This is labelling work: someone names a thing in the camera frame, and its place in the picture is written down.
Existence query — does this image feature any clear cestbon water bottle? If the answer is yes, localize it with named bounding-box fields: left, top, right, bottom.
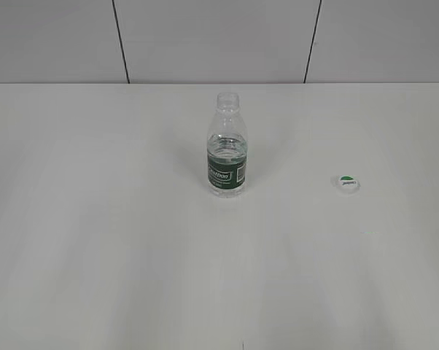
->
left=206, top=93, right=248, bottom=198

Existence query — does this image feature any white green bottle cap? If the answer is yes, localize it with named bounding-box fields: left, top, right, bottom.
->
left=331, top=176, right=361, bottom=195

